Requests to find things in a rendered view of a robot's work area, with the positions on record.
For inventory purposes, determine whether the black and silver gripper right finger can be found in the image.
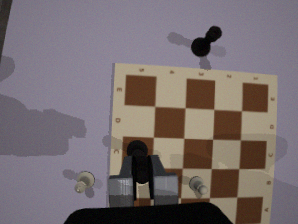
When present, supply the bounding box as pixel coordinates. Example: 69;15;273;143
147;155;179;205

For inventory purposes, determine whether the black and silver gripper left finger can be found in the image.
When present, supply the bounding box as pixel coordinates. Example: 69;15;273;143
108;156;137;208

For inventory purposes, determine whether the brown and cream chessboard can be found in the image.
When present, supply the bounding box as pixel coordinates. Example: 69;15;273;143
110;63;277;224

